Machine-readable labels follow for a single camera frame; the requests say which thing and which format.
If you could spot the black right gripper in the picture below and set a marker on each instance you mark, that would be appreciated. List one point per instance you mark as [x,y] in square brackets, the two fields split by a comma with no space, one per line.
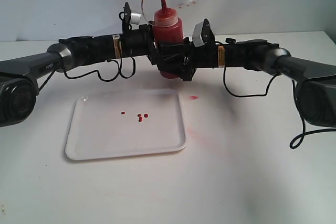
[199,57]

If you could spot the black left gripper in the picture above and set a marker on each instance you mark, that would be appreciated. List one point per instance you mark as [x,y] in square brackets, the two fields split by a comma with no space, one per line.
[169,57]

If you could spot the red sauce squeeze bottle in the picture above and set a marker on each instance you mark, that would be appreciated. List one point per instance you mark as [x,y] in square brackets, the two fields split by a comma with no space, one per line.
[167,27]

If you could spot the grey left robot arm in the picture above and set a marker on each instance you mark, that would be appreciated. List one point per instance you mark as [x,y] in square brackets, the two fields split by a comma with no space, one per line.
[19,87]

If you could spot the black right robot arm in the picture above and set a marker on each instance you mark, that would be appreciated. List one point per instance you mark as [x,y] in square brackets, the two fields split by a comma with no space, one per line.
[315,89]

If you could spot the red sauce drops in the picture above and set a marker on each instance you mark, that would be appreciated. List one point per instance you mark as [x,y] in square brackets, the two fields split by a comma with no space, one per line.
[133,117]

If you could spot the white rectangular plastic tray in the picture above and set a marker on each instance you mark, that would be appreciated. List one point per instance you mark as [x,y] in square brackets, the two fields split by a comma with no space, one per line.
[98,131]

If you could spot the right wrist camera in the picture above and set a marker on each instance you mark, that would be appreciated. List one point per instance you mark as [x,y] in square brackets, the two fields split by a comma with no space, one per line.
[202,34]

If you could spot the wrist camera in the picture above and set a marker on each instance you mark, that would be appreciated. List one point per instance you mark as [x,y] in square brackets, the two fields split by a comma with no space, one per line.
[202,34]
[129,18]

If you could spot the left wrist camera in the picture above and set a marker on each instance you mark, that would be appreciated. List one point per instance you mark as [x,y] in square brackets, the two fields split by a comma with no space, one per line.
[129,18]

